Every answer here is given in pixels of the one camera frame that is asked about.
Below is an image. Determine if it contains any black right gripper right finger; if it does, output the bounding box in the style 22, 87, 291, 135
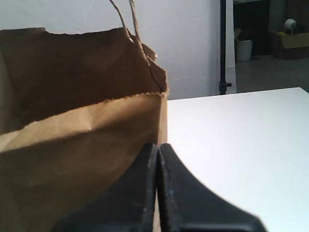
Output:
157, 144, 266, 232

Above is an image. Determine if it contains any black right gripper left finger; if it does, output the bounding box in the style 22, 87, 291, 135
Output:
52, 144, 158, 232

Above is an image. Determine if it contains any brown paper bag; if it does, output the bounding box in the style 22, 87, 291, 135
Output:
0, 1, 169, 232

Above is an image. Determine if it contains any black light stand pole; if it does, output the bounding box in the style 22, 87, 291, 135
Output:
219, 0, 232, 95

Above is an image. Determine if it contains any white trash bin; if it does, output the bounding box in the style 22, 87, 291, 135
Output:
236, 40, 253, 62

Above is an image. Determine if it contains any cardboard box in background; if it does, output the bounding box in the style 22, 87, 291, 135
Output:
269, 31, 309, 59

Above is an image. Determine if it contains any small white round lamp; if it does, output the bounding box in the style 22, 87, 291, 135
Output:
284, 18, 297, 35

